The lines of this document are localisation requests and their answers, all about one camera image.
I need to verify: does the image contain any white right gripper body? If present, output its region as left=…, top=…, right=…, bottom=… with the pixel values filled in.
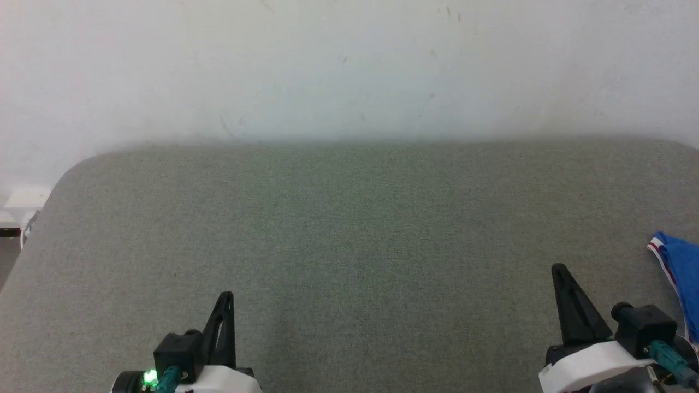
left=539, top=341, right=656, bottom=393

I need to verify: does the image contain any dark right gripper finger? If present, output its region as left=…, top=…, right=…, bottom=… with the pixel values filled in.
left=551, top=264, right=614, bottom=346

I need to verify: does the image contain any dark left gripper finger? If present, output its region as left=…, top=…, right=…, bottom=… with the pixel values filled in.
left=202, top=291, right=237, bottom=368

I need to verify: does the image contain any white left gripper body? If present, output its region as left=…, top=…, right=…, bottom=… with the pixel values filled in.
left=186, top=364, right=263, bottom=393

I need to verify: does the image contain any blue white sports jersey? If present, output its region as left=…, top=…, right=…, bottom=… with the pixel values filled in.
left=647, top=231, right=699, bottom=346

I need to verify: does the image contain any grey fabric sofa seat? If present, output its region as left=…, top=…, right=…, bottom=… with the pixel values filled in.
left=0, top=139, right=699, bottom=393

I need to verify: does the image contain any black cable with teal plug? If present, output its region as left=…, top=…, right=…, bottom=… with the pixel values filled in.
left=649, top=340, right=699, bottom=388

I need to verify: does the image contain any white wall socket box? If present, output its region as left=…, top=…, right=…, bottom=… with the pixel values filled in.
left=4, top=188, right=53, bottom=211

